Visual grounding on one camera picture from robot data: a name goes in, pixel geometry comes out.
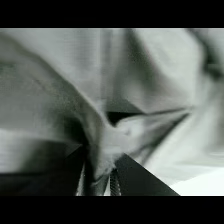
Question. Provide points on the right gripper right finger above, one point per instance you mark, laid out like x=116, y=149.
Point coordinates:
x=140, y=181

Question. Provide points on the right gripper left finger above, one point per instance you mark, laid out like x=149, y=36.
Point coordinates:
x=66, y=176

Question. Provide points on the grey garment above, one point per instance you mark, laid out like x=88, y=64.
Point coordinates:
x=66, y=83

